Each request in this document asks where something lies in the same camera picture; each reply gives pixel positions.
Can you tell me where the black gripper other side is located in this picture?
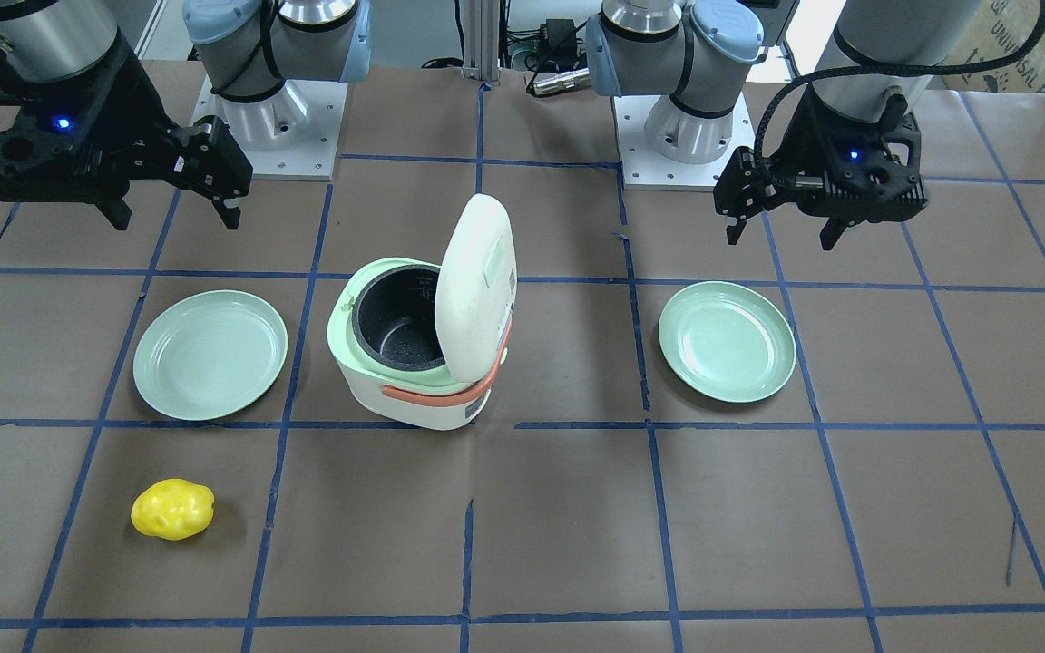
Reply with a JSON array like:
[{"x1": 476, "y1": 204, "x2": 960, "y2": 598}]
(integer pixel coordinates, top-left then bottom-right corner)
[{"x1": 713, "y1": 90, "x2": 930, "y2": 251}]

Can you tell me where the black gripper potato side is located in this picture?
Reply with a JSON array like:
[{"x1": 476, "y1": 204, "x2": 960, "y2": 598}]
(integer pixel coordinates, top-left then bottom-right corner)
[{"x1": 0, "y1": 36, "x2": 253, "y2": 231}]

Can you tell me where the white rice cooker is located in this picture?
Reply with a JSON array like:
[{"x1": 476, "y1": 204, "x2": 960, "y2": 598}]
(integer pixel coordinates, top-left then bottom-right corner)
[{"x1": 327, "y1": 194, "x2": 517, "y2": 432}]

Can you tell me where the green plate far from potato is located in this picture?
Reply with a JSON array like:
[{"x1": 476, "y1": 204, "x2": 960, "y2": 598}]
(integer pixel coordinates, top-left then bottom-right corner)
[{"x1": 657, "y1": 281, "x2": 796, "y2": 404}]

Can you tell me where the green plate near potato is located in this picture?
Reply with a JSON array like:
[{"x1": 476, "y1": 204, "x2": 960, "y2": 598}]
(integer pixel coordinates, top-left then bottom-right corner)
[{"x1": 132, "y1": 289, "x2": 288, "y2": 421}]

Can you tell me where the yellow toy potato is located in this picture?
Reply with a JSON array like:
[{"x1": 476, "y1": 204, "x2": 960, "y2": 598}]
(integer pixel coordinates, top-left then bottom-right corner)
[{"x1": 130, "y1": 479, "x2": 215, "y2": 541}]

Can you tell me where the cardboard box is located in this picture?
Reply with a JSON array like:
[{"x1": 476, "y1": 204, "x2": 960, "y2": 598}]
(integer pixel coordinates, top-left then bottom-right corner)
[{"x1": 942, "y1": 1, "x2": 1045, "y2": 93}]

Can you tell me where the black cables bundle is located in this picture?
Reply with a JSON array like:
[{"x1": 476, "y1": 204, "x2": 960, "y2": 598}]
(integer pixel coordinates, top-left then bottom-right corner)
[{"x1": 418, "y1": 0, "x2": 596, "y2": 96}]

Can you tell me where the aluminium frame post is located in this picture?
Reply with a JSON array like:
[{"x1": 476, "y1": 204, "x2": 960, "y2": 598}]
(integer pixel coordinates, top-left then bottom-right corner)
[{"x1": 457, "y1": 1, "x2": 507, "y2": 87}]

